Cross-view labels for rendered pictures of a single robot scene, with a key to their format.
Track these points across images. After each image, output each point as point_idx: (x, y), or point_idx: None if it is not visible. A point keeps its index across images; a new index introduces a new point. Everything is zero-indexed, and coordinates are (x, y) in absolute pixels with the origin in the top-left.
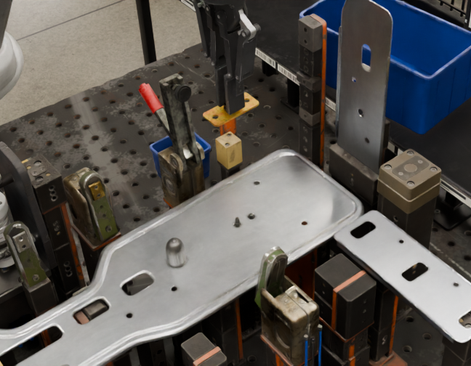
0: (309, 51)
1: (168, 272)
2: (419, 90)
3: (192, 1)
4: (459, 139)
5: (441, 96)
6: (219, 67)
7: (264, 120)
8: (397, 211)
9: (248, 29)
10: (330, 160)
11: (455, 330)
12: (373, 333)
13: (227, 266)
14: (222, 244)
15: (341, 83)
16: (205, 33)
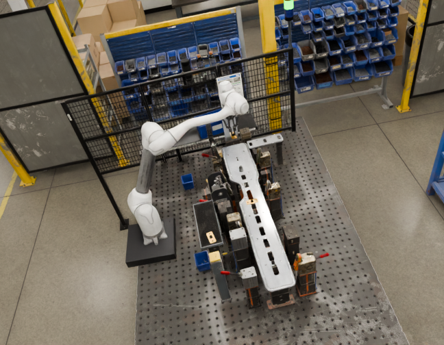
0: (210, 129)
1: (243, 172)
2: None
3: (223, 120)
4: (239, 124)
5: None
6: (230, 128)
7: (181, 167)
8: (248, 139)
9: (238, 114)
10: (227, 145)
11: (280, 139)
12: None
13: (247, 163)
14: (241, 163)
15: (223, 127)
16: (226, 124)
